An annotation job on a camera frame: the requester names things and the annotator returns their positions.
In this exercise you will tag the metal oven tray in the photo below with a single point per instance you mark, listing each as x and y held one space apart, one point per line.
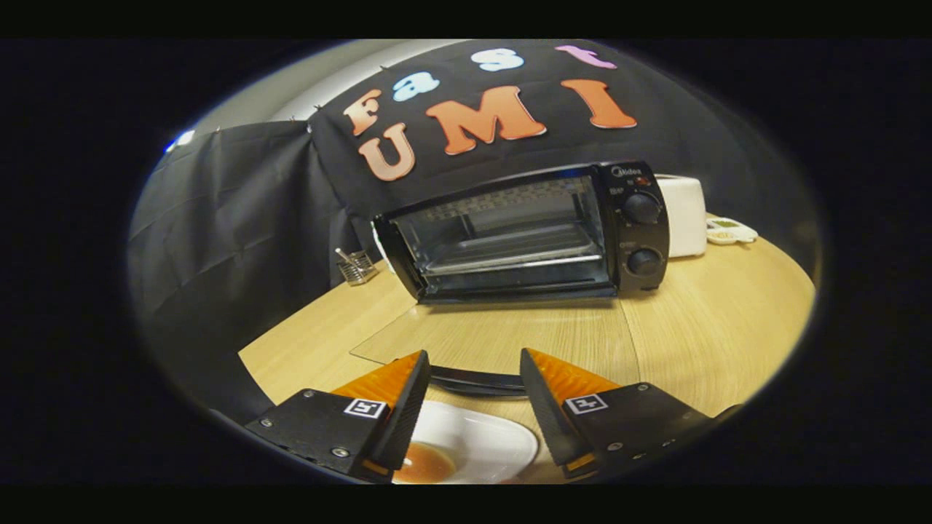
510 251

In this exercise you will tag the plain black side cloth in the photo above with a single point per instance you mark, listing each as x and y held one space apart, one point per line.
226 240
743 167

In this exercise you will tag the black backdrop cloth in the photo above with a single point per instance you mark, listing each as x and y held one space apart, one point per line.
466 167

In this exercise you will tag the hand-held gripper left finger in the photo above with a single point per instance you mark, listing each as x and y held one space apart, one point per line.
408 415

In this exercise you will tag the white plate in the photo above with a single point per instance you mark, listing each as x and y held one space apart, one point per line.
488 444

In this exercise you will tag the black toaster oven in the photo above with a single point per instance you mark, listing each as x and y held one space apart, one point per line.
633 240

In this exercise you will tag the small ceiling light panel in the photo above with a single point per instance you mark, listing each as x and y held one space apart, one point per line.
180 140

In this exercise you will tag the white bread toaster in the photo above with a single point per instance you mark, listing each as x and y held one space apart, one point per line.
688 218

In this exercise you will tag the white divided condiment dish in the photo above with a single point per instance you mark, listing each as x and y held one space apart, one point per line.
730 231

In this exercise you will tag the small white bottle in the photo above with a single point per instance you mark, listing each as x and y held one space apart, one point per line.
377 244

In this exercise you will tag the round bread bun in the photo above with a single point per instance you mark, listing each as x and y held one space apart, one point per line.
426 464

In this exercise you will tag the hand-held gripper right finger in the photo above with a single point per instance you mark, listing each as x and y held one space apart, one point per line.
546 415

